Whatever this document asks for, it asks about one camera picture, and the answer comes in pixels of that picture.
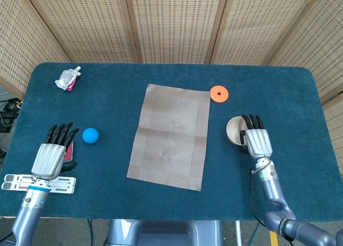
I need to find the thin blue cable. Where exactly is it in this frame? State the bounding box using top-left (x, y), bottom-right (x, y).
top-left (251, 221), bottom-right (262, 246)
top-left (87, 219), bottom-right (94, 246)

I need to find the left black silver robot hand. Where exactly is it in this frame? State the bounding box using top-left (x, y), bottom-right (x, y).
top-left (31, 122), bottom-right (80, 181)

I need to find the red pad in clear case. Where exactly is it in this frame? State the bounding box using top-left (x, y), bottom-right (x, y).
top-left (63, 138), bottom-right (74, 162)

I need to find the woven rattan screen panel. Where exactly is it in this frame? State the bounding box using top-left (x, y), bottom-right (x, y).
top-left (264, 0), bottom-right (343, 174)
top-left (124, 0), bottom-right (231, 64)
top-left (206, 0), bottom-right (326, 67)
top-left (0, 0), bottom-right (72, 99)
top-left (23, 0), bottom-right (140, 64)

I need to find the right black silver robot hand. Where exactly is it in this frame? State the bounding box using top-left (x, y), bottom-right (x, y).
top-left (239, 114), bottom-right (273, 159)

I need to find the white folding stand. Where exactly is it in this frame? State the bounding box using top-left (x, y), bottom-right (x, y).
top-left (1, 174), bottom-right (77, 195)

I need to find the blue ball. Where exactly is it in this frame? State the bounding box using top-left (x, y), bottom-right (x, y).
top-left (82, 128), bottom-right (99, 144)

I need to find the blue velvet table cover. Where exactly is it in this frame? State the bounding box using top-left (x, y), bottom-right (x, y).
top-left (0, 62), bottom-right (343, 222)

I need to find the white table leg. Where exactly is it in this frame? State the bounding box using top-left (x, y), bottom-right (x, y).
top-left (235, 220), bottom-right (243, 246)

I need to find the silver pink spout pouch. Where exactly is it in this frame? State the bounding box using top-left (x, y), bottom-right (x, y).
top-left (54, 66), bottom-right (82, 92)

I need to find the woven grey placemat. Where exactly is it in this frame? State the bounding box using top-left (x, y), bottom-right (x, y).
top-left (126, 83), bottom-right (211, 192)

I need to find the orange disc with hole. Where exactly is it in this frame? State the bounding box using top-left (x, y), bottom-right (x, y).
top-left (210, 85), bottom-right (230, 104)

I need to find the cream round bowl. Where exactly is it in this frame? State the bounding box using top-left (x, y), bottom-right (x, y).
top-left (226, 116), bottom-right (249, 151)

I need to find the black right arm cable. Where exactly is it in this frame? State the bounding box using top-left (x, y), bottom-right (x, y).
top-left (249, 168), bottom-right (295, 243)

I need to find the grey-blue robot torso base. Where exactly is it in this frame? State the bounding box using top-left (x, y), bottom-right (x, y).
top-left (106, 219), bottom-right (225, 246)

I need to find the black floor cable clutter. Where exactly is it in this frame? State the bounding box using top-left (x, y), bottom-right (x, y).
top-left (0, 97), bottom-right (24, 133)

